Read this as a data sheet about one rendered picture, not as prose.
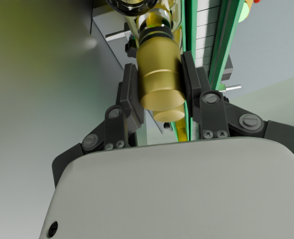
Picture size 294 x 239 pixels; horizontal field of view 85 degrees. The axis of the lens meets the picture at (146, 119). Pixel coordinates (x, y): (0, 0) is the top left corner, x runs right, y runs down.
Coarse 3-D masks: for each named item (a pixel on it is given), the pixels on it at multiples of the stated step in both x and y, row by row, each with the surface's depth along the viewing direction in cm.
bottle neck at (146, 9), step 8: (112, 0) 8; (120, 0) 8; (128, 0) 8; (136, 0) 8; (144, 0) 8; (152, 0) 8; (112, 8) 8; (120, 8) 8; (128, 8) 8; (136, 8) 8; (144, 8) 8; (152, 8) 8; (128, 16) 9; (136, 16) 9
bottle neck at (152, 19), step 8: (144, 16) 13; (152, 16) 13; (160, 16) 13; (168, 16) 13; (144, 24) 13; (152, 24) 12; (160, 24) 12; (168, 24) 13; (144, 32) 12; (152, 32) 12; (160, 32) 12; (168, 32) 13; (144, 40) 12
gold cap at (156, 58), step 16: (144, 48) 12; (160, 48) 11; (176, 48) 12; (144, 64) 11; (160, 64) 11; (176, 64) 11; (144, 80) 11; (160, 80) 10; (176, 80) 10; (144, 96) 11; (160, 96) 11; (176, 96) 11
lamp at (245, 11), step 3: (246, 3) 39; (243, 6) 38; (246, 6) 38; (243, 9) 38; (246, 9) 39; (243, 12) 39; (246, 12) 39; (240, 15) 39; (243, 15) 40; (246, 15) 40; (240, 18) 40; (243, 18) 40; (240, 21) 41
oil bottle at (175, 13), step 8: (160, 0) 13; (168, 0) 13; (176, 0) 13; (160, 8) 13; (168, 8) 13; (176, 8) 14; (176, 16) 14; (128, 24) 15; (136, 24) 15; (176, 24) 15; (136, 32) 15
